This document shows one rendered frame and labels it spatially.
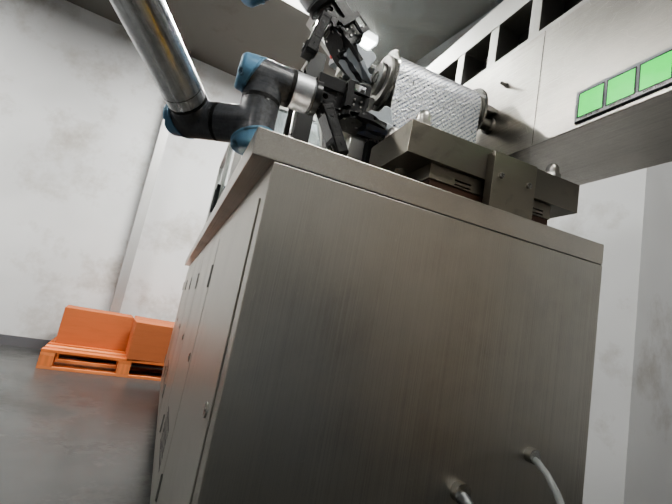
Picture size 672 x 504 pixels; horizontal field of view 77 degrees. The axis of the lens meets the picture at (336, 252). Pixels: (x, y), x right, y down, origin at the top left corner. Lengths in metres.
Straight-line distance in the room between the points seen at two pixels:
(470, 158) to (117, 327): 3.41
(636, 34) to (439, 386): 0.74
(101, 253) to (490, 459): 3.94
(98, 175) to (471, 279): 4.01
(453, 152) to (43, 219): 3.93
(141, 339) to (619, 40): 3.24
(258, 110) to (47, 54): 4.02
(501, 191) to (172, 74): 0.61
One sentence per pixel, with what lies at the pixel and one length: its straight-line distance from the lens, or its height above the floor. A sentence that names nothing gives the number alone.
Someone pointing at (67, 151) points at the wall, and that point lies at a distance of 4.49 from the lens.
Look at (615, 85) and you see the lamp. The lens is 0.99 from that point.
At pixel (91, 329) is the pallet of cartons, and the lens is 3.88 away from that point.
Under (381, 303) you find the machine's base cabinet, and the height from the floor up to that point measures 0.70.
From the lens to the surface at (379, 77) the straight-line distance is 1.07.
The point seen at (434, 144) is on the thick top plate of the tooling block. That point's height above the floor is 1.00.
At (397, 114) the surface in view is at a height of 1.14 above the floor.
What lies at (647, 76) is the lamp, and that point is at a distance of 0.96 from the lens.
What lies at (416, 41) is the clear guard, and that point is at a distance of 1.77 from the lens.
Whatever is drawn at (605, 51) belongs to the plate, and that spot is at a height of 1.29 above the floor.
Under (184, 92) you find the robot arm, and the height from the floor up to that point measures 1.01.
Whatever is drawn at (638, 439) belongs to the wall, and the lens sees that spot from 2.18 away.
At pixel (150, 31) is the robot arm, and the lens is 0.79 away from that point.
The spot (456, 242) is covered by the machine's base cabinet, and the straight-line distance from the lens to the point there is 0.69.
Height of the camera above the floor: 0.66
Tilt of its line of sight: 10 degrees up
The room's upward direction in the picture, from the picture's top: 11 degrees clockwise
